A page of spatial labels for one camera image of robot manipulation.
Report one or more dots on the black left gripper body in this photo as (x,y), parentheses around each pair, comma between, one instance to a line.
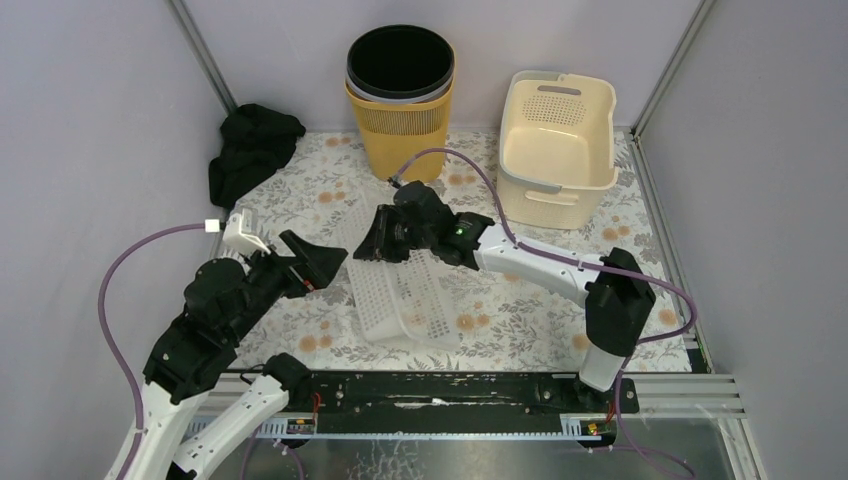
(291,270)

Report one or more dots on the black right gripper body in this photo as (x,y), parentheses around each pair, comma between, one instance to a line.
(418,238)

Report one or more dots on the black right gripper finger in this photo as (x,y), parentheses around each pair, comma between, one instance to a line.
(391,250)
(372,246)

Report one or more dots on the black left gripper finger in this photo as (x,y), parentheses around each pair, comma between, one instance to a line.
(308,278)
(308,253)

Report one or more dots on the white perforated plastic basket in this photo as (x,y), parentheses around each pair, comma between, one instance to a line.
(395,301)

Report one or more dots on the cream large plastic basket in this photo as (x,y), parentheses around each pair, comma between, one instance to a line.
(556,148)

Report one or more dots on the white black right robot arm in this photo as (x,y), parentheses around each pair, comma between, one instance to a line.
(612,290)

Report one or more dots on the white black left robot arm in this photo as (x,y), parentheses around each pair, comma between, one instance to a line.
(189,359)

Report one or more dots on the floral patterned table mat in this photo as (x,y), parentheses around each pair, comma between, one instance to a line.
(505,323)

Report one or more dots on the yellow perforated waste bin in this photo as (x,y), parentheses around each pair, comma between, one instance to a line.
(394,133)

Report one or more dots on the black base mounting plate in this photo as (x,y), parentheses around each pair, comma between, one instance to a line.
(409,403)

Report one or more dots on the black crumpled cloth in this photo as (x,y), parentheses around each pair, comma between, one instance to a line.
(257,142)

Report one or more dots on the grey inner bin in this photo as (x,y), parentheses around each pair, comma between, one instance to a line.
(428,97)

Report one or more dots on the black inner bin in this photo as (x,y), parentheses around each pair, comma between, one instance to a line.
(400,61)

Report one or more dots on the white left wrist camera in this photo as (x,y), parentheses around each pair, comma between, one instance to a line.
(240,232)

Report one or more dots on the aluminium frame rails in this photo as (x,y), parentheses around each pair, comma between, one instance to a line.
(675,396)

